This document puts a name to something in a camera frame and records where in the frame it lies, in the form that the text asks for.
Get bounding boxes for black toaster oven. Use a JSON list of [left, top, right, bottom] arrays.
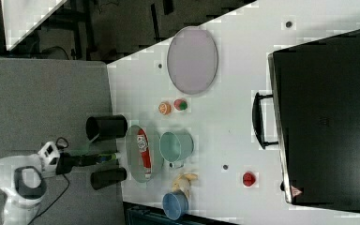
[[267, 29, 360, 213]]

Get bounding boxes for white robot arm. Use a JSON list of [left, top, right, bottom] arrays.
[[0, 153, 98, 225]]

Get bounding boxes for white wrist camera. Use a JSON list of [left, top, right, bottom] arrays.
[[37, 142, 60, 178]]

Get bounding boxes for black cylinder upper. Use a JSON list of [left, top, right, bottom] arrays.
[[85, 114, 128, 142]]

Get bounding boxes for black cylinder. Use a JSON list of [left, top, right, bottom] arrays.
[[85, 114, 128, 142], [90, 168, 128, 190]]

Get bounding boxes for blue cup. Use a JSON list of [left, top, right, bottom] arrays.
[[162, 190, 188, 220]]

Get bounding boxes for black cylinder lower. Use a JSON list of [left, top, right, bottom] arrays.
[[90, 168, 128, 190]]

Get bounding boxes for purple round plate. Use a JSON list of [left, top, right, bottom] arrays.
[[167, 26, 218, 95]]

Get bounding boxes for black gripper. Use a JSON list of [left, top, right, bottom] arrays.
[[55, 153, 98, 175]]

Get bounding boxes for red ketchup bottle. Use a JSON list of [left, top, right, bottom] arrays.
[[137, 128, 151, 179]]

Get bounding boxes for orange slice toy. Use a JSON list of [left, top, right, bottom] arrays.
[[158, 101, 172, 115]]

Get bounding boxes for strawberry toy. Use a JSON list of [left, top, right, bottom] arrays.
[[173, 99, 188, 111]]

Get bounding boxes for banana toy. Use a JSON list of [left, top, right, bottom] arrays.
[[172, 173, 198, 198]]

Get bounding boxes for green bottle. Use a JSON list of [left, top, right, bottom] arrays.
[[71, 152, 121, 166]]

